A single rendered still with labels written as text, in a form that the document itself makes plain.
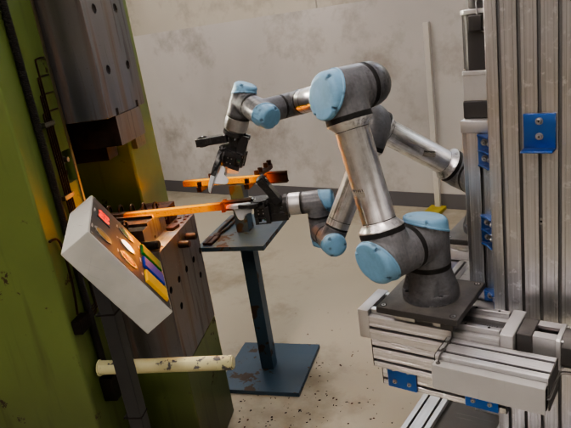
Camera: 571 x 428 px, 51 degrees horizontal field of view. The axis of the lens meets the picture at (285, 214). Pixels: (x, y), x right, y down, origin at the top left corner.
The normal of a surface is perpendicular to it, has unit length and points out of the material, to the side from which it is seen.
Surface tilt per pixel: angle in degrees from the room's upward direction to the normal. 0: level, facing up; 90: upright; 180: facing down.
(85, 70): 90
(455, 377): 90
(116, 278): 90
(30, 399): 90
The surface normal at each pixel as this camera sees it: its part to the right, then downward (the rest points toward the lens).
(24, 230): -0.15, 0.33
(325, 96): -0.83, 0.17
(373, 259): -0.76, 0.42
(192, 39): -0.56, 0.34
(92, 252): 0.27, 0.26
